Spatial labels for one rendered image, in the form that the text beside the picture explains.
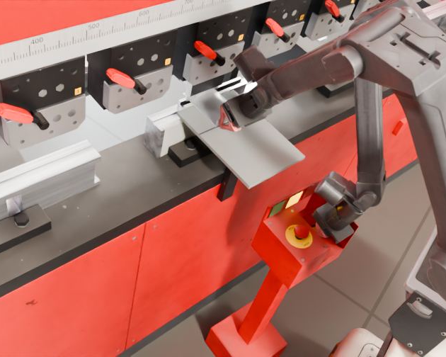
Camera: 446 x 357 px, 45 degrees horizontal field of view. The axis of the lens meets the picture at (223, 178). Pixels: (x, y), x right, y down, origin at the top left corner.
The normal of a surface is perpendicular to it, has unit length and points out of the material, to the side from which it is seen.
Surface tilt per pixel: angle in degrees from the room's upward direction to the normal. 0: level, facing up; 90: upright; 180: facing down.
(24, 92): 90
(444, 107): 62
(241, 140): 0
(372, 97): 79
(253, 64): 34
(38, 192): 90
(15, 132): 90
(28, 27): 90
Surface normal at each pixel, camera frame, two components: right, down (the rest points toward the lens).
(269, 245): -0.77, 0.36
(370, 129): -0.36, 0.49
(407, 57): -0.22, -0.55
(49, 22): 0.63, 0.66
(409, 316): -0.56, 0.54
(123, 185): 0.20, -0.64
